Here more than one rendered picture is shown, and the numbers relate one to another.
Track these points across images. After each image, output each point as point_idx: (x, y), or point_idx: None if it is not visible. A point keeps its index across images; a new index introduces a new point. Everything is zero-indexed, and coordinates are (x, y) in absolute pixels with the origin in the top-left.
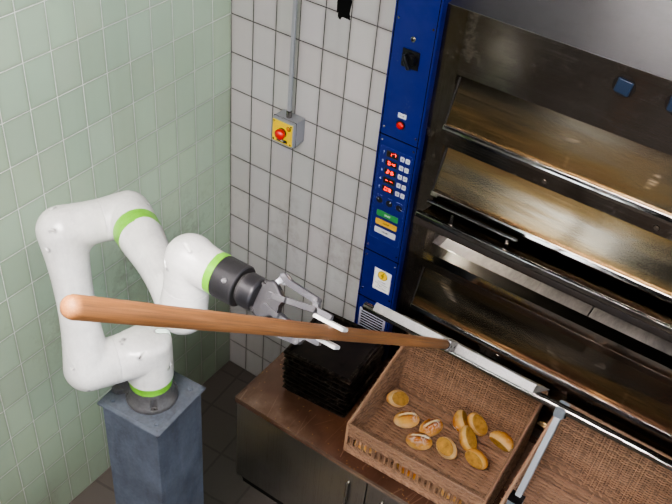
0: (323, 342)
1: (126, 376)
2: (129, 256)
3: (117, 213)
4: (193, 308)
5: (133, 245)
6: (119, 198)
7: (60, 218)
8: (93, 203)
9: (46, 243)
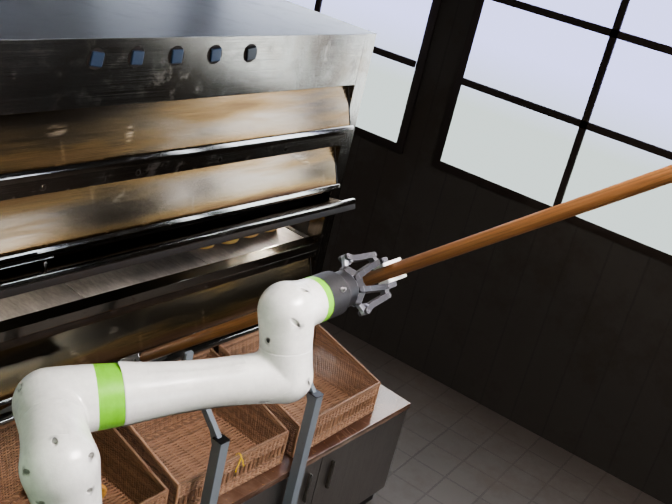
0: (400, 277)
1: None
2: (163, 404)
3: (87, 389)
4: (609, 186)
5: (163, 386)
6: (57, 380)
7: (81, 436)
8: (56, 404)
9: (91, 481)
